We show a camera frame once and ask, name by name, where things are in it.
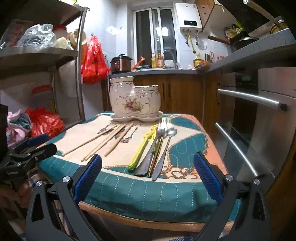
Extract white container with red label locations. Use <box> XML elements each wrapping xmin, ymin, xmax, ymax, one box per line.
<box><xmin>30</xmin><ymin>85</ymin><xmax>56</xmax><ymax>114</ymax></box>

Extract clear crumpled plastic bag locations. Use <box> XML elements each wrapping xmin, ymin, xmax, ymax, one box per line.
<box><xmin>17</xmin><ymin>23</ymin><xmax>57</xmax><ymax>49</ymax></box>

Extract wooden base cabinet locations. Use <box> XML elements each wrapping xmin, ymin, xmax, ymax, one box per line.
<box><xmin>102</xmin><ymin>71</ymin><xmax>222</xmax><ymax>139</ymax></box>

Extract hanging red plastic bag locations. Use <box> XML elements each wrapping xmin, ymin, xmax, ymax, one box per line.
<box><xmin>81</xmin><ymin>35</ymin><xmax>111</xmax><ymax>84</ymax></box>

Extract cream ceramic drip tray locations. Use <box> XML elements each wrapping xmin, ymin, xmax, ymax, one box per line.
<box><xmin>110</xmin><ymin>111</ymin><xmax>164</xmax><ymax>124</ymax></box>

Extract tan round kitchen item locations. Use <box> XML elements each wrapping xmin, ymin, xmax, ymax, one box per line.
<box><xmin>68</xmin><ymin>29</ymin><xmax>88</xmax><ymax>50</ymax></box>

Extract crumpled red plastic bag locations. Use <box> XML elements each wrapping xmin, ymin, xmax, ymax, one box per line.
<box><xmin>25</xmin><ymin>107</ymin><xmax>65</xmax><ymax>139</ymax></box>

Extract wooden chopstick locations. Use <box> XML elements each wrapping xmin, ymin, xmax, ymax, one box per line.
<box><xmin>84</xmin><ymin>124</ymin><xmax>128</xmax><ymax>161</ymax></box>
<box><xmin>81</xmin><ymin>124</ymin><xmax>126</xmax><ymax>162</ymax></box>
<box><xmin>105</xmin><ymin>123</ymin><xmax>134</xmax><ymax>157</ymax></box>
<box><xmin>63</xmin><ymin>125</ymin><xmax>122</xmax><ymax>156</ymax></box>

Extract red printed plastic package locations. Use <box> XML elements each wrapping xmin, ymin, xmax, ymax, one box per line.
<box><xmin>0</xmin><ymin>20</ymin><xmax>34</xmax><ymax>47</ymax></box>

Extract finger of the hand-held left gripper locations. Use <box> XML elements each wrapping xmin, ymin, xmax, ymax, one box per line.
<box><xmin>8</xmin><ymin>133</ymin><xmax>50</xmax><ymax>155</ymax></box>
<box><xmin>10</xmin><ymin>143</ymin><xmax>58</xmax><ymax>168</ymax></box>

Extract printed quilted stool cushion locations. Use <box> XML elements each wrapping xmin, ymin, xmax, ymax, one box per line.
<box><xmin>37</xmin><ymin>112</ymin><xmax>241</xmax><ymax>232</ymax></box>

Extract yellow plastic tulip-head utensil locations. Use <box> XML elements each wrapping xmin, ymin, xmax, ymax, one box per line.
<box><xmin>128</xmin><ymin>124</ymin><xmax>160</xmax><ymax>171</ymax></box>

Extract gold fork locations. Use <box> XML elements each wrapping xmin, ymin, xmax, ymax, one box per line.
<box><xmin>148</xmin><ymin>134</ymin><xmax>163</xmax><ymax>177</ymax></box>

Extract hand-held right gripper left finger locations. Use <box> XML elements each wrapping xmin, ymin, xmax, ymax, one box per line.
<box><xmin>25</xmin><ymin>154</ymin><xmax>103</xmax><ymax>241</ymax></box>

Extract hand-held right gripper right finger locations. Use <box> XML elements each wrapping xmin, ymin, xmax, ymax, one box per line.
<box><xmin>193</xmin><ymin>152</ymin><xmax>271</xmax><ymax>241</ymax></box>

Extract jar with red lid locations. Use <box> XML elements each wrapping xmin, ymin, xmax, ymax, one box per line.
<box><xmin>53</xmin><ymin>25</ymin><xmax>68</xmax><ymax>45</ymax></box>

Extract person's left hand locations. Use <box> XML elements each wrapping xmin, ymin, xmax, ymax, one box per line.
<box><xmin>0</xmin><ymin>178</ymin><xmax>32</xmax><ymax>210</ymax></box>

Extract silver fork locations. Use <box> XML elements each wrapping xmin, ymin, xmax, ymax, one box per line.
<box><xmin>158</xmin><ymin>117</ymin><xmax>167</xmax><ymax>139</ymax></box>
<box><xmin>134</xmin><ymin>126</ymin><xmax>166</xmax><ymax>177</ymax></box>

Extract pile of pastel cloths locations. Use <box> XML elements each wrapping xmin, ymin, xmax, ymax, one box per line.
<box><xmin>6</xmin><ymin>111</ymin><xmax>33</xmax><ymax>146</ymax></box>

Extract white plastic bag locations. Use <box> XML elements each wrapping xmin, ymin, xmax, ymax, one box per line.
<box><xmin>58</xmin><ymin>59</ymin><xmax>80</xmax><ymax>98</ymax></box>

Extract white wall water heater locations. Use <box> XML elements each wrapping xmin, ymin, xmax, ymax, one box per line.
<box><xmin>175</xmin><ymin>2</ymin><xmax>203</xmax><ymax>32</ymax></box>

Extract metal shelf rack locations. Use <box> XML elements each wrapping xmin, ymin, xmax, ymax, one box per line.
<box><xmin>0</xmin><ymin>0</ymin><xmax>90</xmax><ymax>130</ymax></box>

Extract wooden wall cabinet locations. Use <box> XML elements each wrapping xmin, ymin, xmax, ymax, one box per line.
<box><xmin>194</xmin><ymin>0</ymin><xmax>229</xmax><ymax>29</ymax></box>

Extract black wok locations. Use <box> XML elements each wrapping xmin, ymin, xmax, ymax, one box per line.
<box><xmin>207</xmin><ymin>35</ymin><xmax>260</xmax><ymax>52</ymax></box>

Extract white framed window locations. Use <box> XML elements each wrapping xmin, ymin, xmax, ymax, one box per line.
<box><xmin>132</xmin><ymin>7</ymin><xmax>178</xmax><ymax>67</ymax></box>

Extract steel oven drawer handle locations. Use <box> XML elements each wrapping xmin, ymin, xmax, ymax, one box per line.
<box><xmin>215</xmin><ymin>122</ymin><xmax>259</xmax><ymax>178</ymax></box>

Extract cream floral ceramic utensil holder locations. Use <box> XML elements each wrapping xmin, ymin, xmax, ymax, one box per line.
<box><xmin>109</xmin><ymin>76</ymin><xmax>162</xmax><ymax>117</ymax></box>

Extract chrome kitchen faucet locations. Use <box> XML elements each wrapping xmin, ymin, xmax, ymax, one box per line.
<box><xmin>162</xmin><ymin>50</ymin><xmax>179</xmax><ymax>69</ymax></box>

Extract dark red rice cooker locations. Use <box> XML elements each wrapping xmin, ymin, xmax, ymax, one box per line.
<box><xmin>110</xmin><ymin>54</ymin><xmax>133</xmax><ymax>74</ymax></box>

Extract stainless steel oven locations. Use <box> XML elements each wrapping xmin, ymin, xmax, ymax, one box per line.
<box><xmin>215</xmin><ymin>67</ymin><xmax>296</xmax><ymax>186</ymax></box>

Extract silver flower-bowl spoon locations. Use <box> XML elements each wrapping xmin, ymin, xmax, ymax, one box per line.
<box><xmin>151</xmin><ymin>127</ymin><xmax>177</xmax><ymax>181</ymax></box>

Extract long steel oven handle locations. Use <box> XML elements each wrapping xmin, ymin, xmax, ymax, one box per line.
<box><xmin>217</xmin><ymin>89</ymin><xmax>288</xmax><ymax>111</ymax></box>

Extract grey countertop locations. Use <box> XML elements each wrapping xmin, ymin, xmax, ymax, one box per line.
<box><xmin>110</xmin><ymin>28</ymin><xmax>296</xmax><ymax>75</ymax></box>

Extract black range hood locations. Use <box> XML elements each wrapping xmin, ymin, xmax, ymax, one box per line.
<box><xmin>217</xmin><ymin>0</ymin><xmax>285</xmax><ymax>33</ymax></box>

